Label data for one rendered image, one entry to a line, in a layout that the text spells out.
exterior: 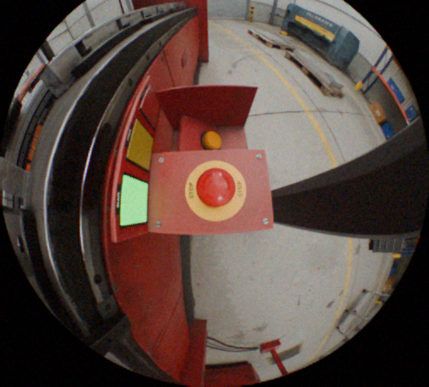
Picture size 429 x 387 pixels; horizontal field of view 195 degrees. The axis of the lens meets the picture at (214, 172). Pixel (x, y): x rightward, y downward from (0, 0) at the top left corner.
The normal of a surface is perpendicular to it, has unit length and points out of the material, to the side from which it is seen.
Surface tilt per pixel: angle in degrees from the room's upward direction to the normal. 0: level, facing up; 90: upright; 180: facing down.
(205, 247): 0
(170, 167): 0
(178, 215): 0
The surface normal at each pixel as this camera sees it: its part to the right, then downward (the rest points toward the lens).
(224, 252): 0.00, -0.26
